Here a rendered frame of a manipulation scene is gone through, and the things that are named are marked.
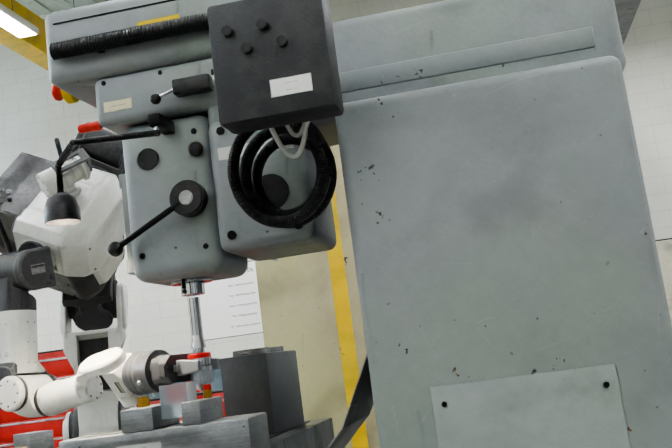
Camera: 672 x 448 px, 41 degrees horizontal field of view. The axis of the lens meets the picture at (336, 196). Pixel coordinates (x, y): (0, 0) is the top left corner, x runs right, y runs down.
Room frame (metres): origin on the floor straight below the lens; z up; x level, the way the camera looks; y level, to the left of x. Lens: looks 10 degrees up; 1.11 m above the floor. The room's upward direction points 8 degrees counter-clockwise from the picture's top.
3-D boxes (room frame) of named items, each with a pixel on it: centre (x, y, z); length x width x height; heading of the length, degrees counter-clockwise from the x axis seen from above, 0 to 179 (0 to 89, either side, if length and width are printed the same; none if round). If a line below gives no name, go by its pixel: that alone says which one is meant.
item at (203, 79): (1.69, 0.27, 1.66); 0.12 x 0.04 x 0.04; 81
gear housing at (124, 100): (1.82, 0.27, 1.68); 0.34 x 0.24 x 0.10; 81
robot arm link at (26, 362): (2.08, 0.76, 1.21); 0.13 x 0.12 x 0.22; 157
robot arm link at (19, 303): (2.09, 0.78, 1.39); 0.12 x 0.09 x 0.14; 65
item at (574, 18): (1.75, -0.18, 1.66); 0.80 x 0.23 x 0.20; 81
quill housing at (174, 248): (1.83, 0.31, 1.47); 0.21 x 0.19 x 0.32; 171
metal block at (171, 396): (1.70, 0.34, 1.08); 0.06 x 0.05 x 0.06; 173
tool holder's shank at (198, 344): (1.83, 0.31, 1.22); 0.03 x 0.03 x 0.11
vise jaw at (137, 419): (1.70, 0.39, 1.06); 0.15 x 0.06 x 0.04; 173
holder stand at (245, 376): (2.26, 0.24, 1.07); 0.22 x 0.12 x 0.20; 165
